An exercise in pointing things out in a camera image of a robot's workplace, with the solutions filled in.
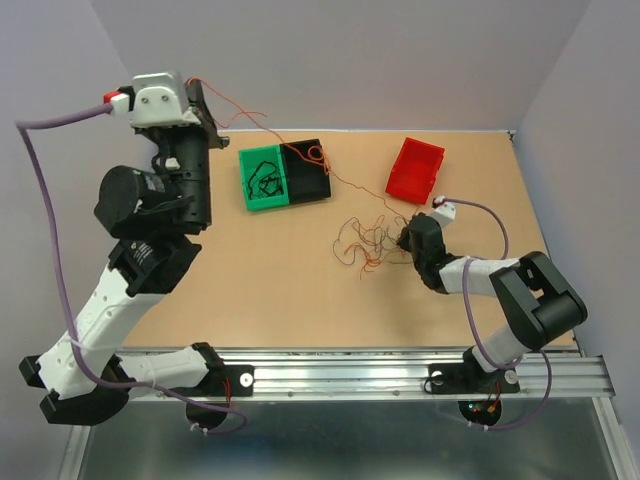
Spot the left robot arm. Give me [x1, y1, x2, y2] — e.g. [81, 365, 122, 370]
[16, 73, 232, 430]

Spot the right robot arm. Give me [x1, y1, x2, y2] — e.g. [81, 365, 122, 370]
[397, 214, 588, 395]

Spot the red plastic bin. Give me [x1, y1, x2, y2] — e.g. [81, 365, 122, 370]
[385, 137, 445, 205]

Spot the green plastic bin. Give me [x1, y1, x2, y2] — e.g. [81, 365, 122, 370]
[238, 145, 290, 212]

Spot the black plastic bin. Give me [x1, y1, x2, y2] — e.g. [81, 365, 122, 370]
[279, 139, 331, 204]

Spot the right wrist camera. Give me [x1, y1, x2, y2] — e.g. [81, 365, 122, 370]
[429, 196, 456, 228]

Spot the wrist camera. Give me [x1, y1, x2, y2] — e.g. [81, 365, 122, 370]
[429, 196, 456, 228]
[103, 71, 201, 129]

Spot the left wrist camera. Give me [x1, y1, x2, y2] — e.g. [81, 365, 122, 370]
[103, 71, 201, 129]

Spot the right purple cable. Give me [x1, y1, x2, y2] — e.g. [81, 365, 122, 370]
[444, 197, 554, 432]

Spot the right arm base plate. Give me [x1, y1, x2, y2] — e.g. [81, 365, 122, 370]
[423, 363, 520, 396]

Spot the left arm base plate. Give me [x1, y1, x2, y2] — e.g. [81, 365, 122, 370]
[173, 364, 255, 398]

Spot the aluminium rail frame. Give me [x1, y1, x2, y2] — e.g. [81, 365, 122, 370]
[59, 130, 626, 480]

